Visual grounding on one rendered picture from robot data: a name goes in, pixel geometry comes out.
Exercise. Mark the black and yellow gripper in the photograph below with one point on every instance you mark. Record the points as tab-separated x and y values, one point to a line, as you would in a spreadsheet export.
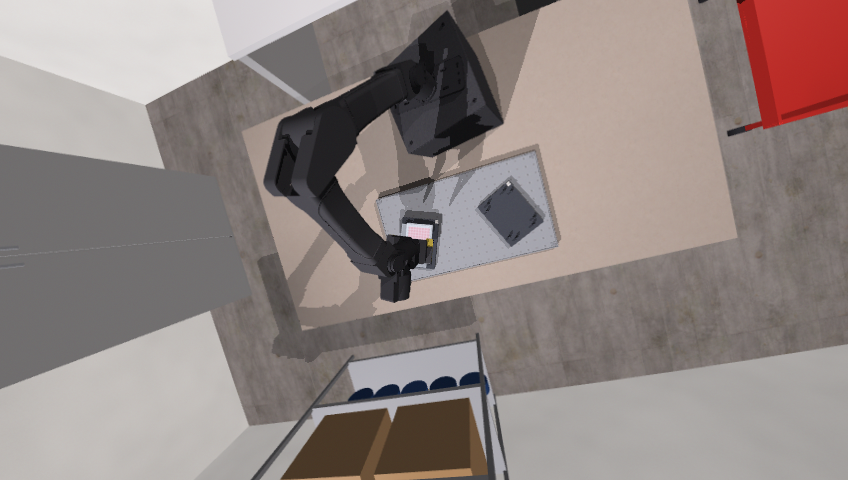
424	247

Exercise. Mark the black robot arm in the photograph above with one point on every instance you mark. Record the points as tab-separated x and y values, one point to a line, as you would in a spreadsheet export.
310	148

